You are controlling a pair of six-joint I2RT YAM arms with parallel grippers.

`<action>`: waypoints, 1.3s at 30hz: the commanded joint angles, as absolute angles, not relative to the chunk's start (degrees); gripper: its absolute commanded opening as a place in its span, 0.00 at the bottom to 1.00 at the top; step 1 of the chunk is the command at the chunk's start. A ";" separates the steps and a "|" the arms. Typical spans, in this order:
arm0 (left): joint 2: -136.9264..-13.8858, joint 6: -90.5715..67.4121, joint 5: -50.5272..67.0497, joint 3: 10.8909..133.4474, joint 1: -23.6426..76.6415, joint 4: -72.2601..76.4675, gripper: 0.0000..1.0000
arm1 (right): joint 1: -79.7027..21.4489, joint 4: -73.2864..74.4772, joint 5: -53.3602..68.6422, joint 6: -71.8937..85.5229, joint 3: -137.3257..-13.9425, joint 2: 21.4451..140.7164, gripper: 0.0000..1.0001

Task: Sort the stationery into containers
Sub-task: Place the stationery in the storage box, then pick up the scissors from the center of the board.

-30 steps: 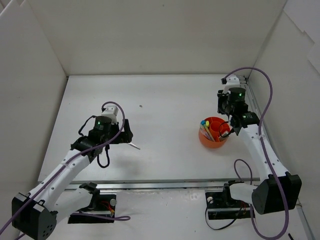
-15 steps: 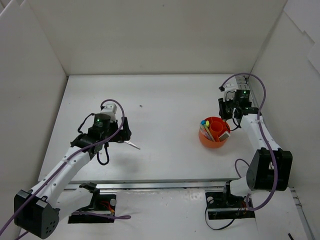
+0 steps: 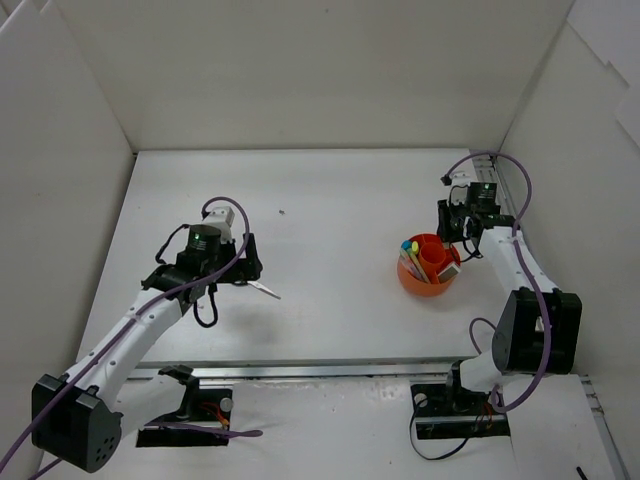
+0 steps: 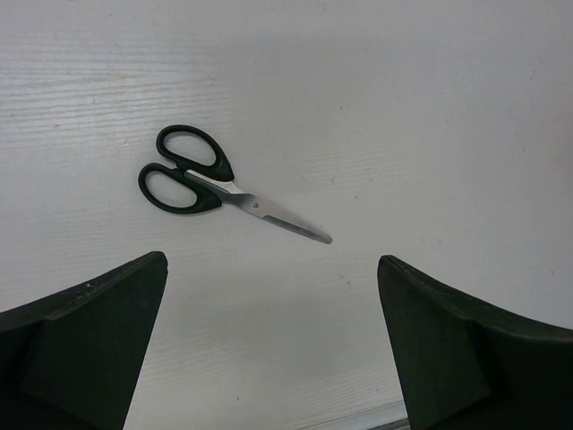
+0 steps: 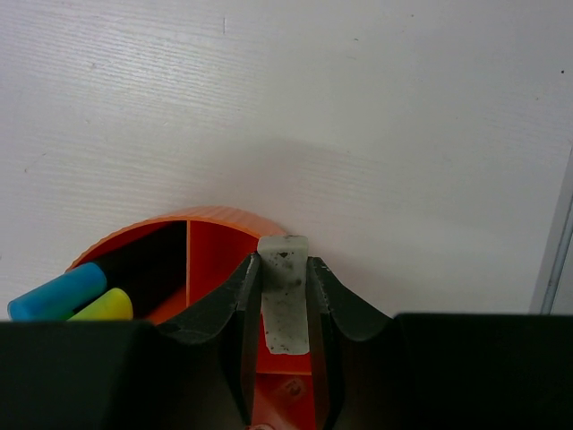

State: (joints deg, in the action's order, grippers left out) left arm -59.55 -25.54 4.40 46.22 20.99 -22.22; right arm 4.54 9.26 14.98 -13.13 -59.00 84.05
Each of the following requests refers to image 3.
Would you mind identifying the aluminium rail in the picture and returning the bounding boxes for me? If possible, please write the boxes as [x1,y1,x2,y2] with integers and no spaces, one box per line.
[469,148,631,480]
[130,357,457,381]

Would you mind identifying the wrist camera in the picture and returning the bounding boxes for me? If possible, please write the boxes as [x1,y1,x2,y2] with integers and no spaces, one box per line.
[441,171,473,187]
[202,206,235,244]

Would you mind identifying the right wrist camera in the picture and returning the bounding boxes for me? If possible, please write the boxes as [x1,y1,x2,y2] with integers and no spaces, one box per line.
[441,171,473,187]

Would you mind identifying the pale yellow pen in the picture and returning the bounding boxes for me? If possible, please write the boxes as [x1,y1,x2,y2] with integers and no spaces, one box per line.
[408,251,430,284]

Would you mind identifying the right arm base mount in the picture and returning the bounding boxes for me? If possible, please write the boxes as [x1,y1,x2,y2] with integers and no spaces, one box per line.
[408,361,511,462]

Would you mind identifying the white pink eraser box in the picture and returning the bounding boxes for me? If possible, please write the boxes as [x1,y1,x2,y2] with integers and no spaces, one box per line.
[438,262,460,284]

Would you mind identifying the orange round divided container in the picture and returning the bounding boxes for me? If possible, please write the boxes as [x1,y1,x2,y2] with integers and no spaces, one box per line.
[396,233,461,297]

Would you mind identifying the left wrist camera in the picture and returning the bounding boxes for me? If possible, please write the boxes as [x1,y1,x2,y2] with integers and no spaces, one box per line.
[202,206,235,244]

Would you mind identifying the aluminium rail front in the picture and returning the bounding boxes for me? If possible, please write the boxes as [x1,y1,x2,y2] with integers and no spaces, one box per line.
[130,357,457,381]

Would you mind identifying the purple cable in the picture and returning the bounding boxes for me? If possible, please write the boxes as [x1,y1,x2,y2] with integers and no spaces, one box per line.
[0,195,264,479]
[447,151,556,414]

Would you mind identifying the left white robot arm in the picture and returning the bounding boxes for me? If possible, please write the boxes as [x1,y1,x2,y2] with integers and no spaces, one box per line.
[29,224,262,473]

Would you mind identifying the purple pen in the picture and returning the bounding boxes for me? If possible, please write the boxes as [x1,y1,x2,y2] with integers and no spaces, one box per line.
[400,257,422,281]

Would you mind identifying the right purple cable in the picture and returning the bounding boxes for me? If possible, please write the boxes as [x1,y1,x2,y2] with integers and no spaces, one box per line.
[447,151,556,414]

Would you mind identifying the small scissors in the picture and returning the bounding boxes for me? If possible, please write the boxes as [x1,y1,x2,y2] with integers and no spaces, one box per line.
[234,280,281,300]

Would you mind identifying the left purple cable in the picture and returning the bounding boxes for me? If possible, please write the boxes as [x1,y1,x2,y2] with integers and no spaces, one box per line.
[0,195,264,479]

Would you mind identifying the aluminium rail right side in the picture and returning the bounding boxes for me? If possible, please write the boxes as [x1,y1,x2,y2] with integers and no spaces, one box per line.
[469,148,631,480]

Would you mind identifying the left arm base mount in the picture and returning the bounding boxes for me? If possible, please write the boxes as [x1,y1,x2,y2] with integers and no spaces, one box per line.
[136,365,233,448]

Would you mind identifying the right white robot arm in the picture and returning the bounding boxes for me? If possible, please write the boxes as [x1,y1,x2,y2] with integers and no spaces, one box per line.
[437,181,582,412]

